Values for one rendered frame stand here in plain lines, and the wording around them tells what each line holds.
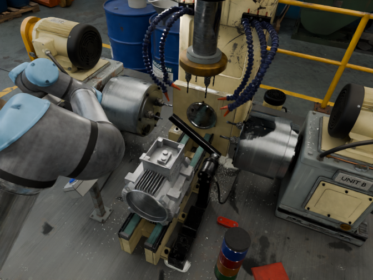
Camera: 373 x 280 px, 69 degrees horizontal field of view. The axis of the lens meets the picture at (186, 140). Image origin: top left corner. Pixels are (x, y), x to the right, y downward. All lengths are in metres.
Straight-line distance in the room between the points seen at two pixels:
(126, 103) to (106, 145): 0.66
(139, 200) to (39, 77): 0.51
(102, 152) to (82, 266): 0.66
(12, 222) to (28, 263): 0.63
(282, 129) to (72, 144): 0.76
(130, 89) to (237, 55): 0.47
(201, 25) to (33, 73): 0.53
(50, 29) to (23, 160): 0.90
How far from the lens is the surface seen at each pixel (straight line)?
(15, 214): 0.55
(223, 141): 1.32
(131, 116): 1.15
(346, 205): 1.11
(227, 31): 1.20
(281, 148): 1.02
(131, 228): 1.00
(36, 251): 1.19
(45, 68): 0.86
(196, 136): 1.05
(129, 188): 0.89
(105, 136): 0.52
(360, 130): 1.00
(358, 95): 0.97
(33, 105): 0.49
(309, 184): 1.07
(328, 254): 1.24
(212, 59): 1.00
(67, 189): 0.97
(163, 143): 0.96
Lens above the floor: 1.79
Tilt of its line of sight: 43 degrees down
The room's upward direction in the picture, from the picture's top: 4 degrees clockwise
